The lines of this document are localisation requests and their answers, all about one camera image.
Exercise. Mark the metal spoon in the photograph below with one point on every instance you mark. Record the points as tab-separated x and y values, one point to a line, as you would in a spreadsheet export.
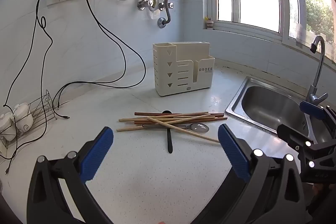
200	127

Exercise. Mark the chrome wall flange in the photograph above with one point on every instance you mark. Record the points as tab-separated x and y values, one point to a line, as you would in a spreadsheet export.
161	22

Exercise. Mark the pile of wooden chopsticks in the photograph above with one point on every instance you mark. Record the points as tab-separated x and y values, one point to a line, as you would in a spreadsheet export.
183	117

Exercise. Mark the chrome faucet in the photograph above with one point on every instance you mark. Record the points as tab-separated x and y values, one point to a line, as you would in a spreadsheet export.
319	71

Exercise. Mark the stainless steel sink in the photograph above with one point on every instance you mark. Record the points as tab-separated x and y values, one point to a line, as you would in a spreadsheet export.
267	106

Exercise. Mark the white ceramic jar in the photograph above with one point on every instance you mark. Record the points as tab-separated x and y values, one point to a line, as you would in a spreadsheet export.
23	115
5	124

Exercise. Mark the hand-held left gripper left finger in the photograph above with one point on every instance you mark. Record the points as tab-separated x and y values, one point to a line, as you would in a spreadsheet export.
98	153

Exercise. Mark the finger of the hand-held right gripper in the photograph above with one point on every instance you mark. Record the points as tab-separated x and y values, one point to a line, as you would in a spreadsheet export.
291	134
312	109

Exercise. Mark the chrome angle valve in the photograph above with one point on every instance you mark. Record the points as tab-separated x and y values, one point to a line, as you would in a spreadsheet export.
170	5

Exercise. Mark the cream plastic utensil holder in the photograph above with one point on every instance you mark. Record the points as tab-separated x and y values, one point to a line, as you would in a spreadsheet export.
162	77

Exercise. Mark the white window frame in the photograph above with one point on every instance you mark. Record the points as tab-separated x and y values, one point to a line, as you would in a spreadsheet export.
286	3

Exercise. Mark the black spoon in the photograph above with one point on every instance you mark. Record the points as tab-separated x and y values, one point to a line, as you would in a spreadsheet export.
170	142

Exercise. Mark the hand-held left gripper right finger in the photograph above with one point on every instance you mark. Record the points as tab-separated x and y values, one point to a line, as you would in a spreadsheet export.
233	153

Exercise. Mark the chrome water valve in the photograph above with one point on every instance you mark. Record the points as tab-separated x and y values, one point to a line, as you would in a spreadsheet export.
141	5

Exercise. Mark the small white bottle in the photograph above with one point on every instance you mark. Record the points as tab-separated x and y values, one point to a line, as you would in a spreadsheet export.
209	24

